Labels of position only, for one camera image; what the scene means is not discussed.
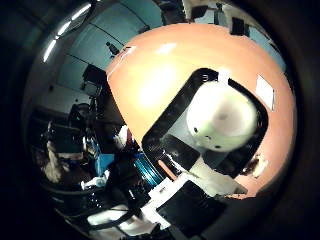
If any white round plush toy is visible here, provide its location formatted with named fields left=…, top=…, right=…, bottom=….
left=185, top=80, right=260, bottom=154

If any black plastic mesh basket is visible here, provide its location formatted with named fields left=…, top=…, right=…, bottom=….
left=141, top=67, right=270, bottom=180

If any white paper label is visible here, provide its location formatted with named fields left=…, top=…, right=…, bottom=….
left=254, top=74, right=276, bottom=112

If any person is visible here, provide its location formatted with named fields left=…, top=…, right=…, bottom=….
left=41, top=138, right=86, bottom=186

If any black box device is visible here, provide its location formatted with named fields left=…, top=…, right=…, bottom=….
left=81, top=64, right=108, bottom=98

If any black square block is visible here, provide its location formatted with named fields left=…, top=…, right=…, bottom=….
left=229, top=16, right=251, bottom=37

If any blue ribbed metal rail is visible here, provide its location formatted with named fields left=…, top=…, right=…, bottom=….
left=133, top=152, right=165, bottom=188

